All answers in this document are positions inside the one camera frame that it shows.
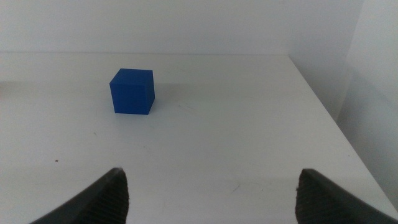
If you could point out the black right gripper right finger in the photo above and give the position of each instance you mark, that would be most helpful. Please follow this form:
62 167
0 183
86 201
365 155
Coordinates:
323 205

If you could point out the blue cube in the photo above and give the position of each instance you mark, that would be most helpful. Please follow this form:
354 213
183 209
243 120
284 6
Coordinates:
130 93

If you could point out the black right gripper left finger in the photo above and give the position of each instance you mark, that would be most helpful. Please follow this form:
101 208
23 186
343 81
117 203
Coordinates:
102 205

